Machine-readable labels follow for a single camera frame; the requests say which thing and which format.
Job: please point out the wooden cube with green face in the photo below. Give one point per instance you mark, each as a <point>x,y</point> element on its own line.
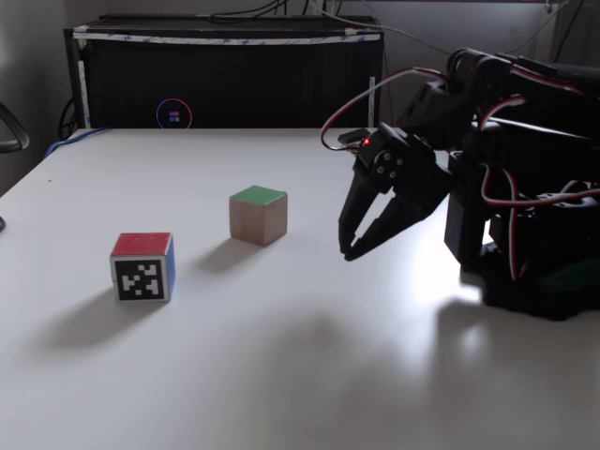
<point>258,220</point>

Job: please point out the red cube with marker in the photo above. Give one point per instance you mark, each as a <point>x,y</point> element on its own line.
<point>140,276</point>

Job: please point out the black computer case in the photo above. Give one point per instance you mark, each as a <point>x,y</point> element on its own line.
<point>225,84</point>

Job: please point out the black chair armrest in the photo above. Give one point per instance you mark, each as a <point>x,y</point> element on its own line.
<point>11,126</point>

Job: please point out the small black camera module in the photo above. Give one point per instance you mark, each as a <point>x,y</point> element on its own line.
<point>351,137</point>

